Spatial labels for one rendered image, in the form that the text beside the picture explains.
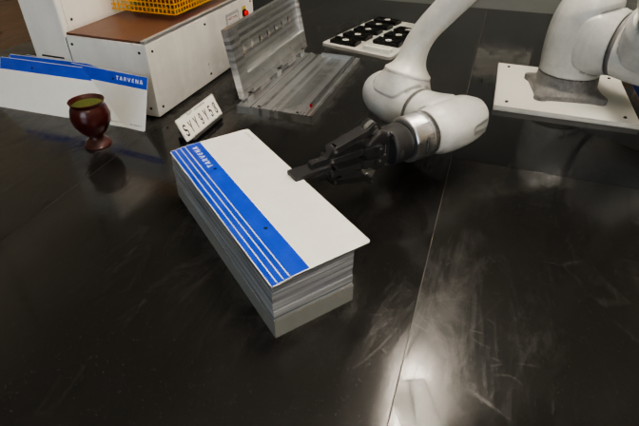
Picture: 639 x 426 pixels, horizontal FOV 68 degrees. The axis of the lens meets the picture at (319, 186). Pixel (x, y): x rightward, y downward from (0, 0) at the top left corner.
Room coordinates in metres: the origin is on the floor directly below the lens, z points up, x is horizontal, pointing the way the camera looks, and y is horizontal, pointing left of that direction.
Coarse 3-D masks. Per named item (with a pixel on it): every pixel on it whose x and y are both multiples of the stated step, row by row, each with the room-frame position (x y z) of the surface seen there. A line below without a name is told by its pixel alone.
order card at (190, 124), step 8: (208, 96) 1.09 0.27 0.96; (200, 104) 1.05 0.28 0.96; (208, 104) 1.07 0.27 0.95; (216, 104) 1.10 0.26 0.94; (192, 112) 1.01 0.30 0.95; (200, 112) 1.03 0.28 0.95; (208, 112) 1.06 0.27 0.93; (216, 112) 1.08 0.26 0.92; (176, 120) 0.96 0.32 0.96; (184, 120) 0.98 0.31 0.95; (192, 120) 1.00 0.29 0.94; (200, 120) 1.02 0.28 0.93; (208, 120) 1.04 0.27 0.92; (184, 128) 0.96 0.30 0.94; (192, 128) 0.98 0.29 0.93; (200, 128) 1.00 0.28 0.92; (184, 136) 0.95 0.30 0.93; (192, 136) 0.97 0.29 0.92
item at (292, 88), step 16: (304, 48) 1.52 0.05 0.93; (304, 64) 1.43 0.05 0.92; (320, 64) 1.43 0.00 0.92; (336, 64) 1.43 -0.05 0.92; (352, 64) 1.42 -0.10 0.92; (272, 80) 1.30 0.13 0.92; (288, 80) 1.30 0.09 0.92; (304, 80) 1.30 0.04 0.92; (320, 80) 1.30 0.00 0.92; (336, 80) 1.29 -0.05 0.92; (256, 96) 1.18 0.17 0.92; (272, 96) 1.18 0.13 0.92; (288, 96) 1.18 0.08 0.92; (304, 96) 1.18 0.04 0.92; (240, 112) 1.12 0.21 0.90; (256, 112) 1.11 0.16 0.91; (272, 112) 1.09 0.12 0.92; (288, 112) 1.08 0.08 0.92; (304, 112) 1.08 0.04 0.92; (320, 112) 1.12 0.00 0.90
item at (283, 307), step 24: (192, 192) 0.67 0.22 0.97; (216, 216) 0.58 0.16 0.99; (216, 240) 0.59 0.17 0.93; (240, 240) 0.51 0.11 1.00; (240, 264) 0.51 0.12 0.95; (336, 264) 0.48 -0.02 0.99; (264, 288) 0.44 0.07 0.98; (288, 288) 0.43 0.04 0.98; (312, 288) 0.46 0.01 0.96; (336, 288) 0.48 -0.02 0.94; (264, 312) 0.44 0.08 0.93; (288, 312) 0.43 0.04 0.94; (312, 312) 0.45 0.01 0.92
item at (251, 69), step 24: (288, 0) 1.50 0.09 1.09; (240, 24) 1.19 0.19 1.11; (264, 24) 1.33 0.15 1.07; (288, 24) 1.46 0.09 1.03; (240, 48) 1.16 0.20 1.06; (264, 48) 1.29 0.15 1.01; (288, 48) 1.40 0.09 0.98; (240, 72) 1.13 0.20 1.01; (264, 72) 1.24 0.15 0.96; (240, 96) 1.12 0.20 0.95
